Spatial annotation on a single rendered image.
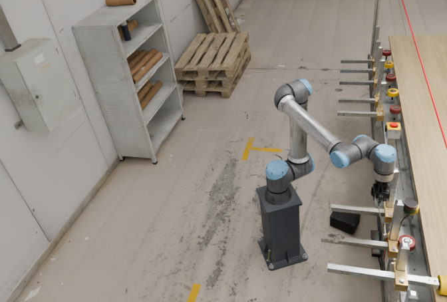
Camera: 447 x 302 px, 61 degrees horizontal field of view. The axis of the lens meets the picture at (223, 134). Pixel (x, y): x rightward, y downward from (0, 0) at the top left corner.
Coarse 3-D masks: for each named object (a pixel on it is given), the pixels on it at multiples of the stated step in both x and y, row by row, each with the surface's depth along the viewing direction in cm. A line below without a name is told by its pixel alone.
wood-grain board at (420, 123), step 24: (408, 48) 363; (432, 48) 356; (408, 72) 326; (432, 72) 321; (408, 96) 296; (408, 120) 271; (432, 120) 267; (408, 144) 250; (432, 144) 247; (432, 168) 230; (432, 192) 214; (432, 216) 201; (432, 240) 189; (432, 264) 179; (432, 288) 171
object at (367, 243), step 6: (324, 234) 206; (324, 240) 204; (342, 240) 201; (348, 240) 201; (354, 240) 200; (360, 240) 200; (366, 240) 199; (372, 240) 199; (360, 246) 200; (366, 246) 198; (372, 246) 197; (378, 246) 196; (384, 246) 195
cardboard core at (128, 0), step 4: (108, 0) 372; (112, 0) 371; (116, 0) 370; (120, 0) 368; (124, 0) 367; (128, 0) 366; (132, 0) 365; (136, 0) 372; (108, 4) 374; (112, 4) 373; (116, 4) 372; (120, 4) 371; (124, 4) 370; (128, 4) 369; (132, 4) 368
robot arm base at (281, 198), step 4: (288, 188) 262; (268, 192) 264; (272, 192) 260; (280, 192) 258; (284, 192) 259; (288, 192) 263; (268, 196) 264; (272, 196) 261; (276, 196) 260; (280, 196) 260; (284, 196) 260; (288, 196) 262; (268, 200) 265; (272, 200) 263; (276, 200) 261; (280, 200) 260; (284, 200) 261; (288, 200) 263; (276, 204) 262; (280, 204) 262
